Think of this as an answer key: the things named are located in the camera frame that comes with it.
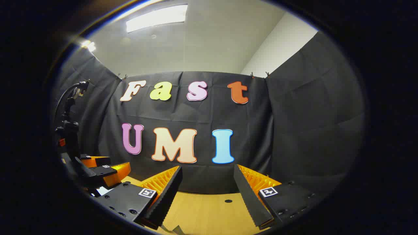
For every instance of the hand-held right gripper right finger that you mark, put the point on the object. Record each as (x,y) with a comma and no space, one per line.
(251,199)

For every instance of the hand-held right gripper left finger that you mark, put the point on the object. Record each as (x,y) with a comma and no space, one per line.
(165,199)

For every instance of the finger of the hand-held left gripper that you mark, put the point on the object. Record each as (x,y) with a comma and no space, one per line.
(114,173)
(96,161)

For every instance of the small ceiling light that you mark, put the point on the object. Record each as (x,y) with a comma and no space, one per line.
(88,45)

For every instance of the long ceiling light panel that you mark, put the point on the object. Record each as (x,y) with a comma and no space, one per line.
(156,18)

